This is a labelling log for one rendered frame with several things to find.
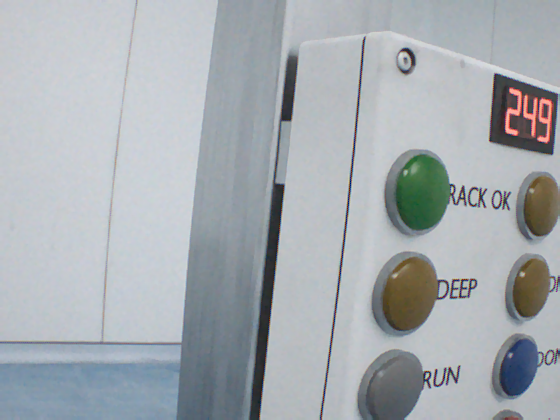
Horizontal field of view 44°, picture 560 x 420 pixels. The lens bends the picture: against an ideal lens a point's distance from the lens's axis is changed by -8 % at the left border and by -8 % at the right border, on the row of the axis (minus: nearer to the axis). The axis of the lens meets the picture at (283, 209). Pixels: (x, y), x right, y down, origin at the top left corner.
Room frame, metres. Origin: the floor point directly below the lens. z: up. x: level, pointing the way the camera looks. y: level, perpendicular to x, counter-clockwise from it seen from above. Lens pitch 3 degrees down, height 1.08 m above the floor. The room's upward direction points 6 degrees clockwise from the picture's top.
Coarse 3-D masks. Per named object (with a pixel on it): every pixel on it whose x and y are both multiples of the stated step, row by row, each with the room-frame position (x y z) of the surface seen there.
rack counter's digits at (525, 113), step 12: (516, 96) 0.29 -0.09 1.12; (528, 96) 0.30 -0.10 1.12; (540, 96) 0.30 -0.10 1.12; (516, 108) 0.29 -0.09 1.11; (528, 108) 0.30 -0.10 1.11; (540, 108) 0.30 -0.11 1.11; (552, 108) 0.31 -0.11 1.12; (504, 120) 0.29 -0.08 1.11; (516, 120) 0.29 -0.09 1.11; (528, 120) 0.30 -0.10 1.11; (540, 120) 0.30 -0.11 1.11; (504, 132) 0.29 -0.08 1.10; (516, 132) 0.29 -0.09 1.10; (528, 132) 0.30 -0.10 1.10; (540, 132) 0.30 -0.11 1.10
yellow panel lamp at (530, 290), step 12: (528, 264) 0.30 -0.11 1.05; (540, 264) 0.30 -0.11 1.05; (528, 276) 0.30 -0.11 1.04; (540, 276) 0.30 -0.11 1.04; (516, 288) 0.30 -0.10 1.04; (528, 288) 0.30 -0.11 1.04; (540, 288) 0.30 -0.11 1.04; (516, 300) 0.30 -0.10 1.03; (528, 300) 0.30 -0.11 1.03; (540, 300) 0.30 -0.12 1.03; (528, 312) 0.30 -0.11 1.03
